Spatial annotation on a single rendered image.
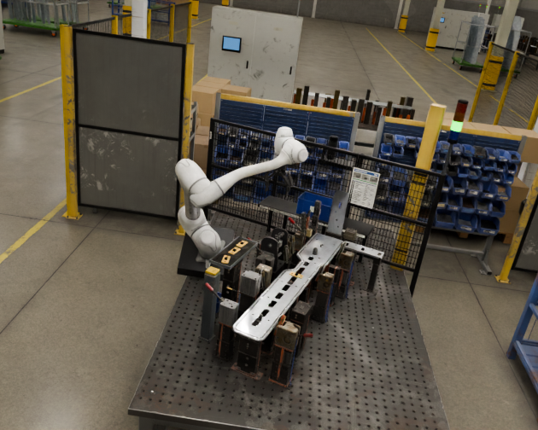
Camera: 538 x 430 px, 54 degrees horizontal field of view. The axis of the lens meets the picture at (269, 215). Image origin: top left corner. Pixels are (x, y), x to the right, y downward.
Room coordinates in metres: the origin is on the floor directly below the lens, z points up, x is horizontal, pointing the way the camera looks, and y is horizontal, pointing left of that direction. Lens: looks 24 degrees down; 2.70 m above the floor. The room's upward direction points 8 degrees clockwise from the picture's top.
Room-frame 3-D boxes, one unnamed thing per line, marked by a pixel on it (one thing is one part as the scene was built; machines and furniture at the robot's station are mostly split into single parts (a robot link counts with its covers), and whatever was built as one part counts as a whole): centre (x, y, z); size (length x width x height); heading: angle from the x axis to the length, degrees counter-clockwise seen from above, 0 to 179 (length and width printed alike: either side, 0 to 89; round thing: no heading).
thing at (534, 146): (6.42, -2.42, 0.68); 1.20 x 0.80 x 1.35; 90
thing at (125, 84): (5.19, 1.52, 1.00); 1.34 x 0.14 x 2.00; 88
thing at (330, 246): (2.87, -0.22, 1.00); 1.38 x 0.22 x 0.02; 159
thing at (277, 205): (3.80, -0.36, 1.01); 0.90 x 0.22 x 0.03; 69
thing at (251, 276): (2.64, 0.05, 0.90); 0.13 x 0.10 x 0.41; 69
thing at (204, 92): (8.02, 0.93, 0.52); 1.20 x 0.80 x 1.05; 175
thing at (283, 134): (3.07, -0.03, 1.80); 0.13 x 0.11 x 0.16; 30
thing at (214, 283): (2.55, 0.27, 0.92); 0.08 x 0.08 x 0.44; 69
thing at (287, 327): (2.27, -0.18, 0.88); 0.15 x 0.11 x 0.36; 69
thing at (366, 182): (3.80, -0.68, 1.30); 0.23 x 0.02 x 0.31; 69
